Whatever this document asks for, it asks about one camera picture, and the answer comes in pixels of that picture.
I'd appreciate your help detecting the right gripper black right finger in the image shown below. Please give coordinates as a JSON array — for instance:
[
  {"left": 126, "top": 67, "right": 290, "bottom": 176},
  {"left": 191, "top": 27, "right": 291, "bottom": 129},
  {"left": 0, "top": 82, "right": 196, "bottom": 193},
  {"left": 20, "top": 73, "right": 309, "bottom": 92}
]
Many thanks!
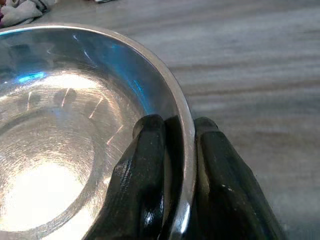
[{"left": 184, "top": 116, "right": 285, "bottom": 240}]

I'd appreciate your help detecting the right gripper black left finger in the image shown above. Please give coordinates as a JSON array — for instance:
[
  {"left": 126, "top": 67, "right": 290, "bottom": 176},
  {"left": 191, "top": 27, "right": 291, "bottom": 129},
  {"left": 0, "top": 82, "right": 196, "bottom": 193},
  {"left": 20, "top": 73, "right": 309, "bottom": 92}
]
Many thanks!
[{"left": 87, "top": 114, "right": 168, "bottom": 240}]

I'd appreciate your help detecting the stainless steel bowl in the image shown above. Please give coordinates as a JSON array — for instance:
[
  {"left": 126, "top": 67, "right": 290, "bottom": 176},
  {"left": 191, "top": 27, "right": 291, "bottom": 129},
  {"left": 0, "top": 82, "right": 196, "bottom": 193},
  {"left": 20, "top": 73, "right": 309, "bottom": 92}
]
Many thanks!
[{"left": 0, "top": 22, "right": 197, "bottom": 240}]

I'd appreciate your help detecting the grey crumpled cloth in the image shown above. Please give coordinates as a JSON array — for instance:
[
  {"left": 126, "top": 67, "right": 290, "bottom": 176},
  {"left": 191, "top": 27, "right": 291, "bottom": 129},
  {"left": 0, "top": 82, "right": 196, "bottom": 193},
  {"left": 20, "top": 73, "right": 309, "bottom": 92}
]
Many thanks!
[{"left": 0, "top": 0, "right": 57, "bottom": 28}]

